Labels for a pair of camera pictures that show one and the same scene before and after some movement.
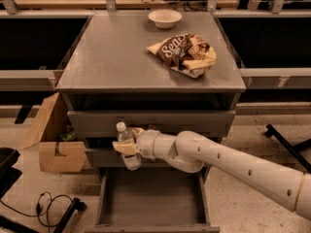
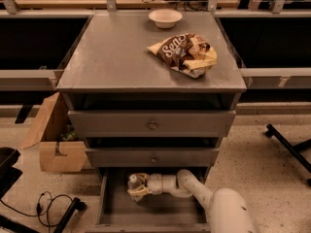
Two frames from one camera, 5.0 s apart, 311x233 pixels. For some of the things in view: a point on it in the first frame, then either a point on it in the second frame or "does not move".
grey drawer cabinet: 168,71 does not move
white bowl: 164,18 does not move
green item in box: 69,136 does not move
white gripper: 147,144 -> 155,183
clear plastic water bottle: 132,162 -> 133,182
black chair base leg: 68,215 does not move
